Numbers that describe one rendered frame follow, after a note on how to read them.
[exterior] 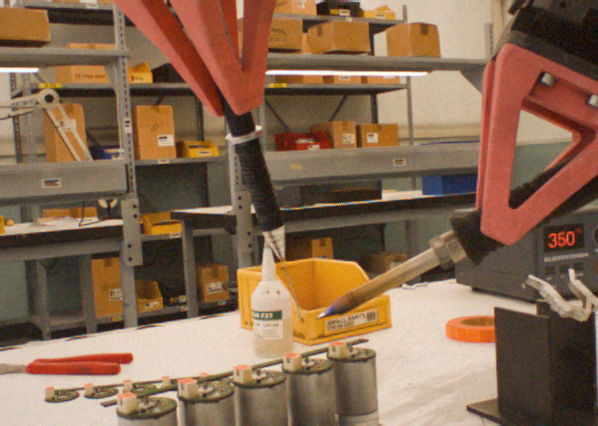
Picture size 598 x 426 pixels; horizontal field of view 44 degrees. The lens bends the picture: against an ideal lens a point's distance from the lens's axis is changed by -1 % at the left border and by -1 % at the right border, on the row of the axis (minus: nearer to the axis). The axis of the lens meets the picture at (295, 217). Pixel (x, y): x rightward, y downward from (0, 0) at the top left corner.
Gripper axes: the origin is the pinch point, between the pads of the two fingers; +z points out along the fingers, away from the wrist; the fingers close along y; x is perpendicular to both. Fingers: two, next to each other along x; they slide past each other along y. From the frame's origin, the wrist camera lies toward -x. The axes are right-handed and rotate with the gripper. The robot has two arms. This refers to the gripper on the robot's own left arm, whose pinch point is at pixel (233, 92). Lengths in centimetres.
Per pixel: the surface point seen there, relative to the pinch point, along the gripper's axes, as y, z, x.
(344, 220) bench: 165, 95, -211
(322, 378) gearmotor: -0.5, 13.7, -0.1
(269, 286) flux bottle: 20.1, 19.5, -18.4
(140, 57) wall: 365, 18, -296
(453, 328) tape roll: 9.4, 27.6, -27.9
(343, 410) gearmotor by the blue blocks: -0.2, 16.3, -1.3
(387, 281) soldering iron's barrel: -3.3, 9.9, -3.0
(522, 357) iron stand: -4.2, 19.6, -12.8
